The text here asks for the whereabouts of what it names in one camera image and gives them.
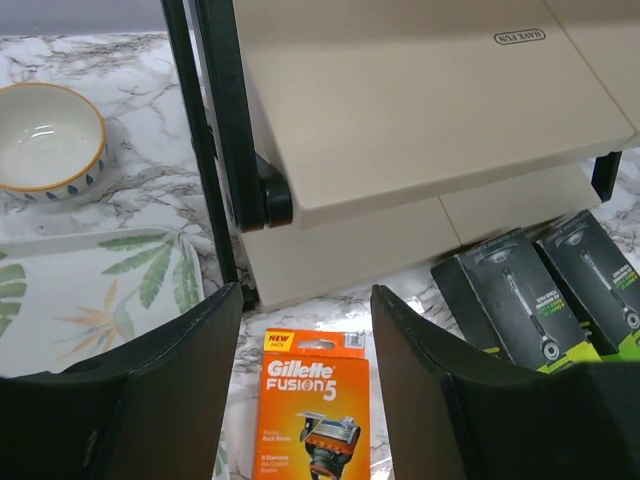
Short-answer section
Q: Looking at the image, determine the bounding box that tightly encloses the white bowl orange rim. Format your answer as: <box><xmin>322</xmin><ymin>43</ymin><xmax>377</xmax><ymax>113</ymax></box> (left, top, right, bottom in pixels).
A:
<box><xmin>1</xmin><ymin>82</ymin><xmax>109</xmax><ymax>203</ymax></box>

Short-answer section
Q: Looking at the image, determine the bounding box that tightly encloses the beige black three-tier shelf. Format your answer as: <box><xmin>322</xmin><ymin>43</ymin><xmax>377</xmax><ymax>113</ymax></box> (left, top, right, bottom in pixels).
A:
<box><xmin>162</xmin><ymin>1</ymin><xmax>639</xmax><ymax>309</ymax></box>

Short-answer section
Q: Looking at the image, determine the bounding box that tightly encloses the white leaf-print tray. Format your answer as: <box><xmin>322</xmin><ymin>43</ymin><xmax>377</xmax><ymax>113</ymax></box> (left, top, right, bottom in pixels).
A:
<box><xmin>1</xmin><ymin>229</ymin><xmax>228</xmax><ymax>479</ymax></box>

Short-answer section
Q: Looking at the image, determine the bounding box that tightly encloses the black green razor box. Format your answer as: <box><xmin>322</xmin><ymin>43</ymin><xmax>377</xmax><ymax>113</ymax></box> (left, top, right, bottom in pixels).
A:
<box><xmin>431</xmin><ymin>228</ymin><xmax>601</xmax><ymax>373</ymax></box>
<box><xmin>534</xmin><ymin>210</ymin><xmax>639</xmax><ymax>361</ymax></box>

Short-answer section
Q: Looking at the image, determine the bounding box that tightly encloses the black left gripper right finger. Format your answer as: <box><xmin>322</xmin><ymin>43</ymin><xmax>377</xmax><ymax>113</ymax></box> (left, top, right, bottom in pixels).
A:
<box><xmin>370</xmin><ymin>285</ymin><xmax>639</xmax><ymax>479</ymax></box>

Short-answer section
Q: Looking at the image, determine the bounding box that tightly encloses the orange Gillette Fusion5 box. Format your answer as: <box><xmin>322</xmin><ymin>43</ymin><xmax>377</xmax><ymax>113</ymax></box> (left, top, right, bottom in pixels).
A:
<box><xmin>253</xmin><ymin>327</ymin><xmax>370</xmax><ymax>480</ymax></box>

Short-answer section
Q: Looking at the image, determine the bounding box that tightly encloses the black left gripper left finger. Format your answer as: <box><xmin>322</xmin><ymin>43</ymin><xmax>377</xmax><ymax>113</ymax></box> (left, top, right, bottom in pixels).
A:
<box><xmin>1</xmin><ymin>284</ymin><xmax>243</xmax><ymax>479</ymax></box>

